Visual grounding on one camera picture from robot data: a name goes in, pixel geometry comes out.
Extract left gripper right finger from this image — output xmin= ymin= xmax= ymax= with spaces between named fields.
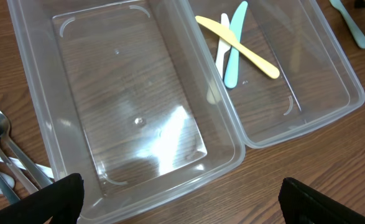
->
xmin=278 ymin=177 xmax=365 ymax=224

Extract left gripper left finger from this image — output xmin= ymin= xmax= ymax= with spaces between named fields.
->
xmin=0 ymin=173 xmax=85 ymax=224

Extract teal plastic knife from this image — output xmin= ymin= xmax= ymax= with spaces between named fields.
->
xmin=330 ymin=0 xmax=365 ymax=49

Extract yellow plastic knife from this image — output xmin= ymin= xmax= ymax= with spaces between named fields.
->
xmin=195 ymin=16 xmax=280 ymax=79

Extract pale blue plastic knife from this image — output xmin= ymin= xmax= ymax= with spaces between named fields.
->
xmin=224 ymin=1 xmax=248 ymax=88

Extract white plastic knife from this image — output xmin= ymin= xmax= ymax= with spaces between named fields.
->
xmin=206 ymin=13 xmax=231 ymax=105

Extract right clear plastic container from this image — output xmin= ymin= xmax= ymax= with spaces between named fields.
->
xmin=192 ymin=0 xmax=365 ymax=149

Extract clear plastic container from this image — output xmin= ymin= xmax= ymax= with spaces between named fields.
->
xmin=8 ymin=0 xmax=246 ymax=223
xmin=192 ymin=0 xmax=365 ymax=149

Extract left clear plastic container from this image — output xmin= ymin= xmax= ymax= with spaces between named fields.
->
xmin=8 ymin=0 xmax=246 ymax=223

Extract metal fork right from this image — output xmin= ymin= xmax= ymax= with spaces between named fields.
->
xmin=0 ymin=111 xmax=53 ymax=188

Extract white plastic fork crossing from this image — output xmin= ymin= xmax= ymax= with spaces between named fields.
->
xmin=0 ymin=142 xmax=55 ymax=180

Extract metal fork tall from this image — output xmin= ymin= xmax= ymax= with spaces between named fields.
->
xmin=0 ymin=116 xmax=39 ymax=195

